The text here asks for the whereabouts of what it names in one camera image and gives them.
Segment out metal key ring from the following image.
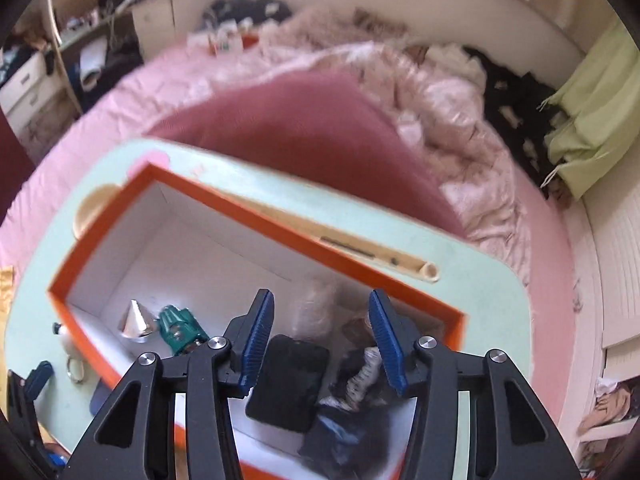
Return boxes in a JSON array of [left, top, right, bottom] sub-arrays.
[[65, 355, 87, 384]]

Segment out green curtain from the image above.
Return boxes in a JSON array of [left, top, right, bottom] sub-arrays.
[[545, 25, 640, 201]]

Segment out silver metal cone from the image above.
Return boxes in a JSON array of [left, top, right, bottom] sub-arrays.
[[116, 300, 160, 345]]

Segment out small white object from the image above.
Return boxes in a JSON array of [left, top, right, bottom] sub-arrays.
[[52, 324, 76, 356]]

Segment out black flat wallet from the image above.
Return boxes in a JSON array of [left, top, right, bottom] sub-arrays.
[[245, 334, 331, 435]]

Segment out black white patterned cloth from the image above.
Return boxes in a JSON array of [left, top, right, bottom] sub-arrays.
[[300, 345, 401, 476]]

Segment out dark pink pillow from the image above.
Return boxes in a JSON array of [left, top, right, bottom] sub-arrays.
[[150, 72, 468, 241]]

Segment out green toy car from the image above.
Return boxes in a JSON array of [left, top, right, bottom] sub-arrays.
[[157, 305, 210, 361]]

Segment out orange cardboard box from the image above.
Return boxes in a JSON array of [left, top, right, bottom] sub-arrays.
[[47, 162, 468, 480]]

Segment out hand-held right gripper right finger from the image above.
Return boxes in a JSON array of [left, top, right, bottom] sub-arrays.
[[368, 289, 583, 480]]

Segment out green cartoon desktop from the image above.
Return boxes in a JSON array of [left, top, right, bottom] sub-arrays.
[[5, 137, 528, 480]]

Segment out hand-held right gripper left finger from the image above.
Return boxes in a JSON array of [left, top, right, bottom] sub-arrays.
[[65, 288, 276, 480]]

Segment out yellow cloth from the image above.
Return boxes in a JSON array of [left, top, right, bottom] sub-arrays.
[[0, 267, 18, 311]]

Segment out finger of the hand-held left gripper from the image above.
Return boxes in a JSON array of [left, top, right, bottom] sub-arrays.
[[22, 361, 55, 401]]

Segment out light pink fluffy comforter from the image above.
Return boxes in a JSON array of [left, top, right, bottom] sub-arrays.
[[260, 7, 533, 281]]

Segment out white drawer cabinet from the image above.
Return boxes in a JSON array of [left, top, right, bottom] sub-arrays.
[[132, 0, 231, 61]]

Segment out orange white tissue box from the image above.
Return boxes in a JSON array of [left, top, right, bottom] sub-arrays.
[[207, 30, 261, 56]]

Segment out pink bed sheet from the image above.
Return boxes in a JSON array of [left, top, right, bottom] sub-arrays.
[[0, 35, 586, 411]]

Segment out white drawer unit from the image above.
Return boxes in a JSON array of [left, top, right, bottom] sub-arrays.
[[0, 52, 71, 131]]

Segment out beige clothes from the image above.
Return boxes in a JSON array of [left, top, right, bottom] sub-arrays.
[[577, 380, 633, 436]]

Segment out black striped clothes pile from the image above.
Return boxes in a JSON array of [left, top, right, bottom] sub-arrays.
[[202, 0, 293, 28]]

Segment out white louvered wardrobe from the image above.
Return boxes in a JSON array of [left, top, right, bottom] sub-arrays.
[[560, 175, 640, 480]]

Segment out white rolled paper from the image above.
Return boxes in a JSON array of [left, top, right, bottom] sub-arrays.
[[79, 40, 110, 92]]

